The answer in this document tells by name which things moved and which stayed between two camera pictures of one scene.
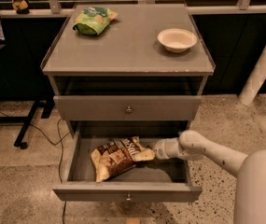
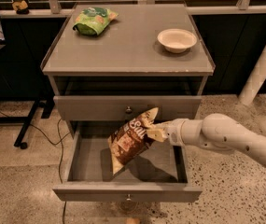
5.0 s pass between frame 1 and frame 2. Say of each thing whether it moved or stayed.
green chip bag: stayed
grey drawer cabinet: stayed
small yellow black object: stayed
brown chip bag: moved
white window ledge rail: stayed
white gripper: moved
